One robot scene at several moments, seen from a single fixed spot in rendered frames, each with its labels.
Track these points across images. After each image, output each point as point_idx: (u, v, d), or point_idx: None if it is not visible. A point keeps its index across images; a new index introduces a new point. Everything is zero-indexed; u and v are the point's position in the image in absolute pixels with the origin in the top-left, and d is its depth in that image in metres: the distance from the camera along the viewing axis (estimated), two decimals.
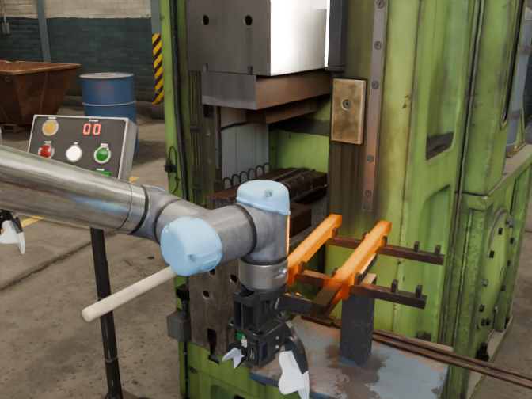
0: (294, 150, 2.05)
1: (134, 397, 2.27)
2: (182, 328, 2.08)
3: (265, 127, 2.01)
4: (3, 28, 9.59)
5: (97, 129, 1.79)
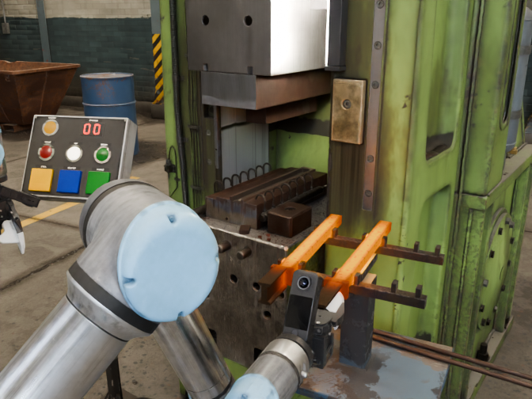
0: (294, 150, 2.05)
1: (134, 397, 2.27)
2: None
3: (265, 127, 2.01)
4: (3, 28, 9.59)
5: (97, 129, 1.79)
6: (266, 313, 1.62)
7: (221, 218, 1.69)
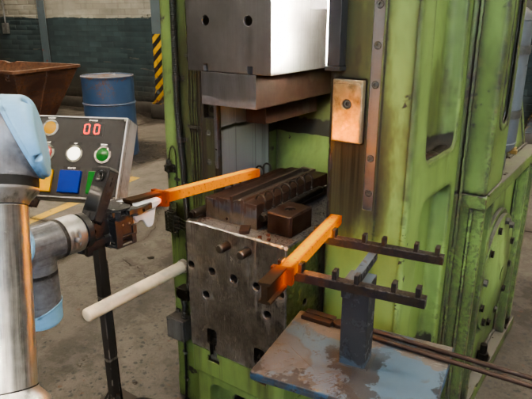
0: (294, 150, 2.05)
1: (134, 397, 2.27)
2: (182, 328, 2.08)
3: (265, 127, 2.01)
4: (3, 28, 9.59)
5: (97, 129, 1.79)
6: (266, 313, 1.62)
7: (221, 218, 1.69)
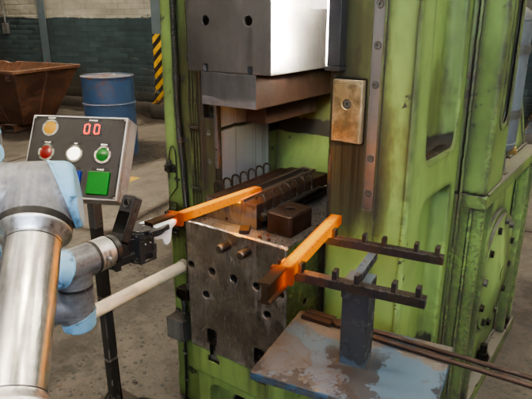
0: (294, 150, 2.05)
1: (134, 397, 2.27)
2: (182, 328, 2.08)
3: (265, 127, 2.01)
4: (3, 28, 9.59)
5: (97, 129, 1.79)
6: (266, 313, 1.62)
7: (221, 218, 1.69)
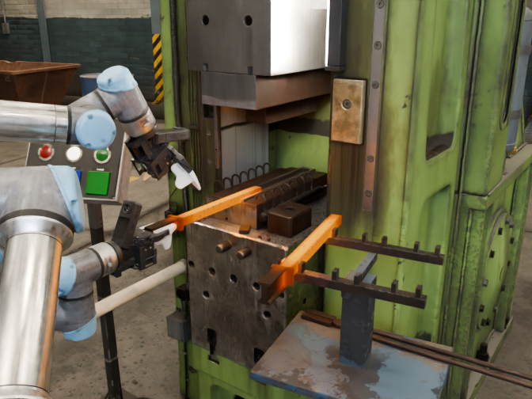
0: (294, 150, 2.05)
1: (134, 397, 2.27)
2: (182, 328, 2.08)
3: (265, 127, 2.01)
4: (3, 28, 9.59)
5: None
6: (266, 313, 1.62)
7: (221, 218, 1.69)
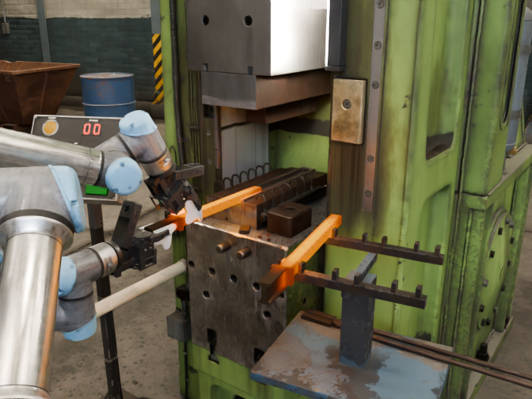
0: (294, 150, 2.05)
1: (134, 397, 2.27)
2: (182, 328, 2.08)
3: (265, 127, 2.01)
4: (3, 28, 9.59)
5: (97, 129, 1.79)
6: (266, 313, 1.62)
7: (221, 218, 1.69)
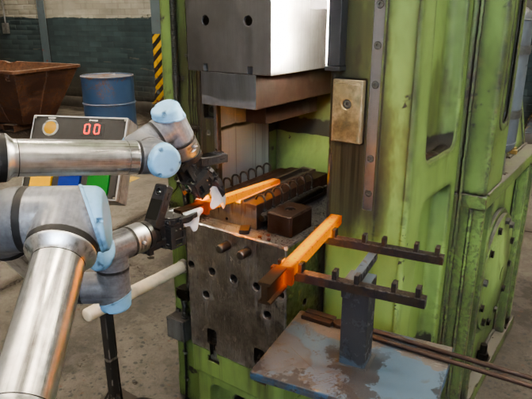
0: (294, 150, 2.05)
1: (134, 397, 2.27)
2: (182, 328, 2.08)
3: (265, 127, 2.01)
4: (3, 28, 9.59)
5: (97, 129, 1.79)
6: (266, 313, 1.62)
7: (221, 218, 1.69)
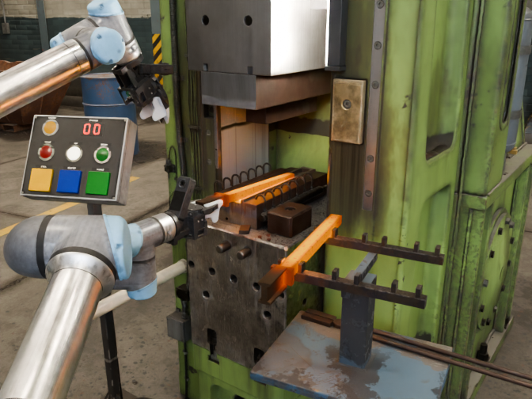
0: (294, 150, 2.05)
1: (134, 397, 2.27)
2: (182, 328, 2.08)
3: (265, 127, 2.01)
4: (3, 28, 9.59)
5: (97, 129, 1.79)
6: (266, 313, 1.62)
7: (221, 218, 1.69)
